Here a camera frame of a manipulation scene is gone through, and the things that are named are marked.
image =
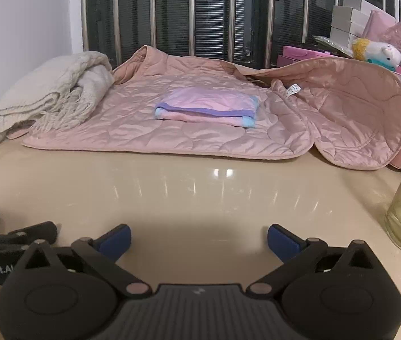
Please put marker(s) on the flat pink box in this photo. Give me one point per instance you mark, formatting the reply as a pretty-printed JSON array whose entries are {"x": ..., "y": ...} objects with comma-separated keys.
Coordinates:
[{"x": 303, "y": 55}]

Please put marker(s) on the cream knitted blanket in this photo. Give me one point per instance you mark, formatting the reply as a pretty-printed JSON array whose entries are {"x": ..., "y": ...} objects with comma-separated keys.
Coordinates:
[{"x": 44, "y": 92}]

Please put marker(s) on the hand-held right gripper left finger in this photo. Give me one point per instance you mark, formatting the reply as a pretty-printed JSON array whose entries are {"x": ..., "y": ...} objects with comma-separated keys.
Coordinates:
[{"x": 115, "y": 242}]

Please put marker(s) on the dark plastic packet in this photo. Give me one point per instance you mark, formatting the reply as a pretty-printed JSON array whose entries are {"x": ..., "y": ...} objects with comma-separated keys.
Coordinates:
[{"x": 328, "y": 42}]

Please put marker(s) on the white and yellow plush toy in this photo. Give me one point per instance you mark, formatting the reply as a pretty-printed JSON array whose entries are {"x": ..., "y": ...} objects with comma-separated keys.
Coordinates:
[{"x": 379, "y": 53}]

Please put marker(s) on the metal window grille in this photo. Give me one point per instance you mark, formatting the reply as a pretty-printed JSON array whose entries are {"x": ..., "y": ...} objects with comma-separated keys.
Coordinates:
[{"x": 214, "y": 10}]

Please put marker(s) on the pink fabric bag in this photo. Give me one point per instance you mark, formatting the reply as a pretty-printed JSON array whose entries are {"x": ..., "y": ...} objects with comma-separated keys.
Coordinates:
[{"x": 377, "y": 24}]

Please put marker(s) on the pastel pink purple-trimmed garment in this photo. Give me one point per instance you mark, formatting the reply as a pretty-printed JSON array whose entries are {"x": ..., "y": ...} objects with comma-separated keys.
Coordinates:
[{"x": 204, "y": 108}]

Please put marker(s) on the pink quilted blanket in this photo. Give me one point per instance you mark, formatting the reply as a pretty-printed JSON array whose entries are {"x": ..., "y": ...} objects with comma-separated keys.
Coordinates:
[{"x": 200, "y": 138}]

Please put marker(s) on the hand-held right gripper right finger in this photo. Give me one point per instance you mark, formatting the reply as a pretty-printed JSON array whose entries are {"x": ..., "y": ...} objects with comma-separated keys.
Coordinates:
[{"x": 284, "y": 242}]

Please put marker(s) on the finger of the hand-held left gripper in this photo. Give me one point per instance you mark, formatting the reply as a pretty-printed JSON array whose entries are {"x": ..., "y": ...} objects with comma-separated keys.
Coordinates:
[{"x": 27, "y": 233}]

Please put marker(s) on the white cardboard box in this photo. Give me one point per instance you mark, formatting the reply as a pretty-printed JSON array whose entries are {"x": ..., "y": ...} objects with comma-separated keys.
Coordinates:
[
  {"x": 361, "y": 4},
  {"x": 342, "y": 35},
  {"x": 349, "y": 16}
]

